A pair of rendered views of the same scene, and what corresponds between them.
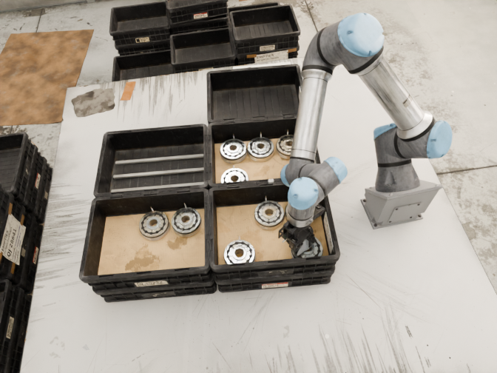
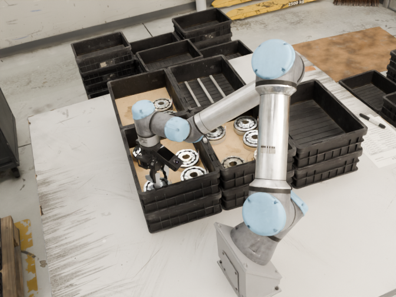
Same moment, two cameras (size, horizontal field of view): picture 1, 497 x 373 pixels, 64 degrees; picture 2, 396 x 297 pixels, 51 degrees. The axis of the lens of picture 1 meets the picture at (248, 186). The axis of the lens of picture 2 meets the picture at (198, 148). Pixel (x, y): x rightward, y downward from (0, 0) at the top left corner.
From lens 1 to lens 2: 1.35 m
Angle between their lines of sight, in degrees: 50
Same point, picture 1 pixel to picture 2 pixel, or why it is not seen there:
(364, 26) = (273, 50)
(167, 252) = not seen: hidden behind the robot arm
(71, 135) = (243, 60)
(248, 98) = (317, 121)
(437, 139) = (252, 203)
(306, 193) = (137, 106)
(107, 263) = (131, 98)
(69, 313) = (109, 108)
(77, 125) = not seen: hidden behind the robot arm
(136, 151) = (225, 81)
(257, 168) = (235, 145)
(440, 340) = not seen: outside the picture
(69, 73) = (363, 69)
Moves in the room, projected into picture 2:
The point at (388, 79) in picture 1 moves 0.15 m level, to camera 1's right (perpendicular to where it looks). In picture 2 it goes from (264, 114) to (290, 147)
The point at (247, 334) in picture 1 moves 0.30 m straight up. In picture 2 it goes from (102, 192) to (82, 138)
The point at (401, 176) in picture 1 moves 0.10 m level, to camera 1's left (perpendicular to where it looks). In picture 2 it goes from (244, 230) to (232, 207)
